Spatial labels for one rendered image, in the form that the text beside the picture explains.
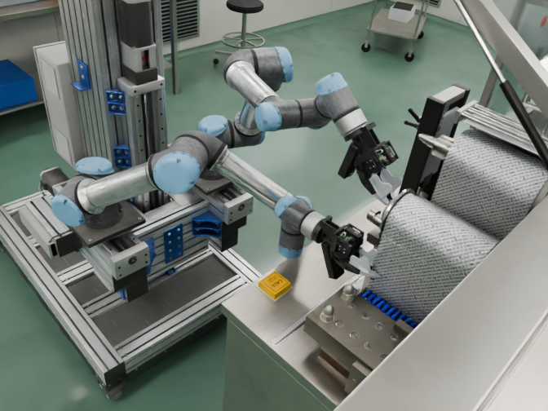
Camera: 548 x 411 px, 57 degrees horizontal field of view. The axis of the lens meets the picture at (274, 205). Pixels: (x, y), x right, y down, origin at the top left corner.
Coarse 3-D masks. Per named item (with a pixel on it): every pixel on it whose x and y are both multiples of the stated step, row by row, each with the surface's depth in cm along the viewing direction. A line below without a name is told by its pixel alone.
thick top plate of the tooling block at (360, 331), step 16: (320, 304) 131; (336, 304) 132; (352, 304) 133; (368, 304) 132; (320, 320) 127; (336, 320) 127; (352, 320) 128; (368, 320) 128; (384, 320) 129; (320, 336) 127; (336, 336) 124; (352, 336) 124; (368, 336) 124; (384, 336) 125; (400, 336) 125; (336, 352) 125; (352, 352) 120; (368, 352) 121; (384, 352) 121; (368, 368) 118
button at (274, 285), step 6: (270, 276) 152; (276, 276) 152; (282, 276) 152; (264, 282) 150; (270, 282) 150; (276, 282) 150; (282, 282) 150; (288, 282) 151; (264, 288) 149; (270, 288) 148; (276, 288) 148; (282, 288) 149; (288, 288) 151; (270, 294) 148; (276, 294) 147
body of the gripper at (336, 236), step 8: (328, 216) 139; (320, 224) 138; (328, 224) 136; (336, 224) 136; (320, 232) 139; (328, 232) 137; (336, 232) 134; (344, 232) 135; (352, 232) 135; (360, 232) 135; (320, 240) 142; (328, 240) 138; (336, 240) 133; (344, 240) 134; (352, 240) 133; (360, 240) 135; (336, 248) 135; (344, 248) 132; (352, 248) 135; (336, 256) 136; (344, 256) 135
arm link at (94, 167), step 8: (80, 160) 170; (88, 160) 170; (96, 160) 171; (104, 160) 171; (80, 168) 165; (88, 168) 165; (96, 168) 166; (104, 168) 167; (112, 168) 171; (88, 176) 164; (96, 176) 166; (104, 176) 168
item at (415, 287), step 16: (384, 240) 126; (384, 256) 128; (400, 256) 124; (416, 256) 120; (384, 272) 130; (400, 272) 126; (416, 272) 122; (432, 272) 119; (384, 288) 132; (400, 288) 128; (416, 288) 124; (432, 288) 121; (448, 288) 117; (400, 304) 131; (416, 304) 127; (432, 304) 123
